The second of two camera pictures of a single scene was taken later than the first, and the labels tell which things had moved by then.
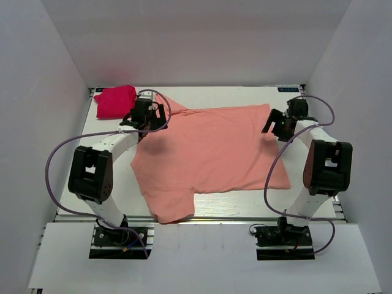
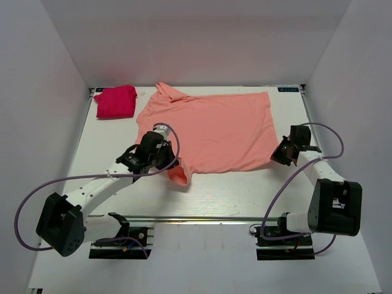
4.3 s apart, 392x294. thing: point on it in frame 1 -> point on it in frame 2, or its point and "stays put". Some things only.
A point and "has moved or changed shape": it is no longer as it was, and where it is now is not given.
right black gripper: [275, 116] -> [277, 155]
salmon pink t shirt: [212, 150] has moved or changed shape
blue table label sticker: [289, 89] stays put
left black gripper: [158, 121] -> [166, 146]
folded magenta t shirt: [116, 101] stays put
